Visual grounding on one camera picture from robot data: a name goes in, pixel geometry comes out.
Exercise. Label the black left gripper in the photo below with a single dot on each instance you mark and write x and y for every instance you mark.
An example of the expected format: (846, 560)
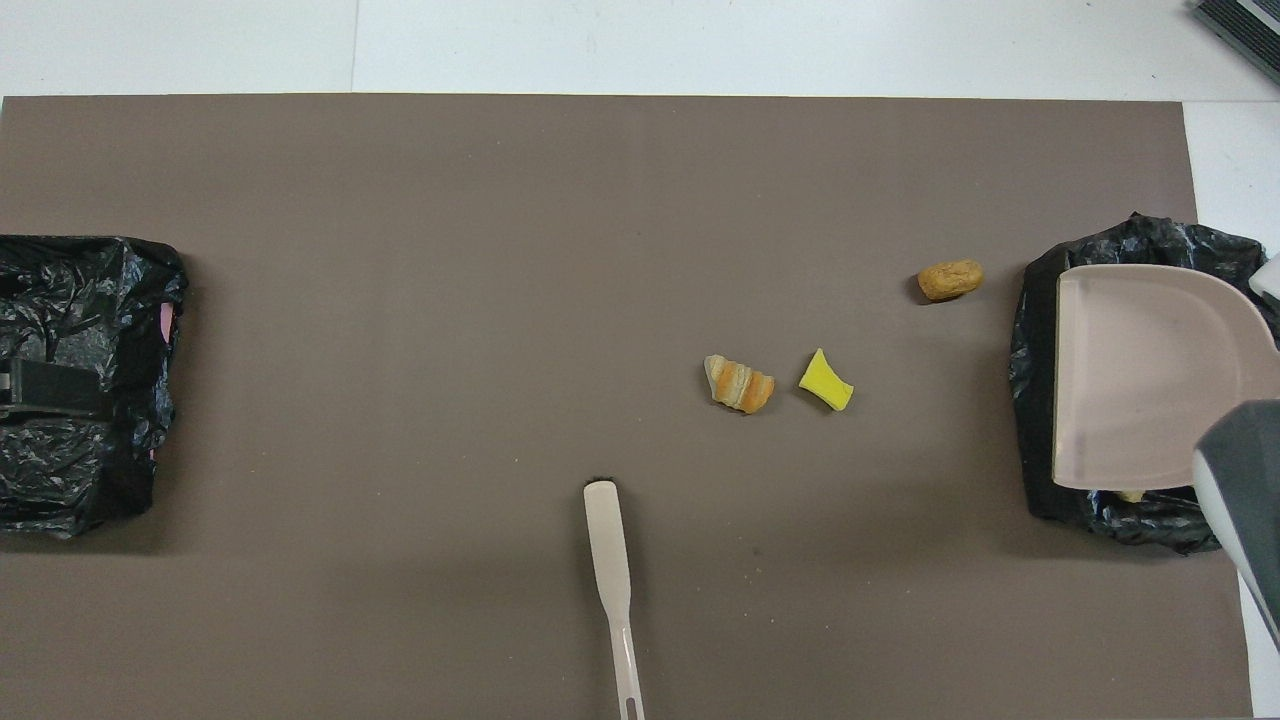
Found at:
(10, 385)

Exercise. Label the beige brush with black bristles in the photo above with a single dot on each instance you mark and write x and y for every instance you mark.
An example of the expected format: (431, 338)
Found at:
(607, 550)

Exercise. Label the brown bread nugget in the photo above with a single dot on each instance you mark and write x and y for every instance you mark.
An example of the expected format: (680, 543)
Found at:
(950, 279)

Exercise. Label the beige plastic dustpan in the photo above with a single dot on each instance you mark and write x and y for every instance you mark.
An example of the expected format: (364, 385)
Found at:
(1140, 380)

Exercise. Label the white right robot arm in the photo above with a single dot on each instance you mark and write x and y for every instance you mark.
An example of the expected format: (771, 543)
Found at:
(1245, 470)

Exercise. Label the black bag lined bin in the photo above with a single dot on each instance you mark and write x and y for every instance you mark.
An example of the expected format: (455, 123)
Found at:
(1032, 400)
(90, 280)

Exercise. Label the pink basket under bag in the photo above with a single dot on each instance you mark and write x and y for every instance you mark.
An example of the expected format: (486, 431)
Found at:
(166, 322)

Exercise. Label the brown table mat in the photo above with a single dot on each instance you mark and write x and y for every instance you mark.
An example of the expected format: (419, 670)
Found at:
(500, 250)

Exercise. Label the striped croissant piece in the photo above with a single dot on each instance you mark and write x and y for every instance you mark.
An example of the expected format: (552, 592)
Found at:
(738, 385)

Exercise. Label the dark grey ribbed device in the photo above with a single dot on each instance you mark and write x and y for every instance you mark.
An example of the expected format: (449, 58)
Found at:
(1250, 25)

